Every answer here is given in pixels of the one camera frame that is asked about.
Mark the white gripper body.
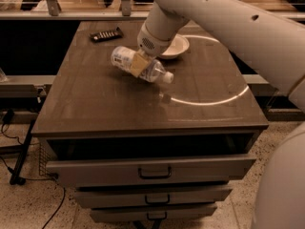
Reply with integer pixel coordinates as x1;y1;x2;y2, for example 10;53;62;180
137;23;171;56

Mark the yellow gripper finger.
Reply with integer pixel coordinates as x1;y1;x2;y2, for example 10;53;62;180
130;49;153;77

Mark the clear plastic water bottle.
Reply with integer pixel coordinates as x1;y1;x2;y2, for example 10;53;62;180
111;46;173;83

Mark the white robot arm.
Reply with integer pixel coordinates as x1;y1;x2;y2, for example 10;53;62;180
132;0;305;229

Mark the white paper bowl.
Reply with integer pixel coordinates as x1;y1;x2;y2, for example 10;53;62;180
159;34;190;59

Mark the grey drawer cabinet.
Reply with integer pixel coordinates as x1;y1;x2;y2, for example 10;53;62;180
30;19;270;229

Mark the top grey drawer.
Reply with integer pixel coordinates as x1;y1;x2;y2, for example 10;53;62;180
46;154;255;187

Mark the grey drawer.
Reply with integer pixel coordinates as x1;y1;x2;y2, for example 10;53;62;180
46;154;255;187
74;184;233;208
90;203;217;222

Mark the middle grey drawer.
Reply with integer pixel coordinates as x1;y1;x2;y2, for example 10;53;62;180
74;184;233;208

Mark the bottom grey drawer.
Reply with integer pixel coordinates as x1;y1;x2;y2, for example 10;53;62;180
90;203;217;222

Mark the black stand leg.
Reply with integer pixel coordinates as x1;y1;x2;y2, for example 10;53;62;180
10;120;34;185

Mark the metal shelf rail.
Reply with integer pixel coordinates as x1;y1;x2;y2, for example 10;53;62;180
0;0;305;22

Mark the black floor cable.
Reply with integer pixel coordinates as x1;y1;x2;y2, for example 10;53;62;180
0;112;67;229

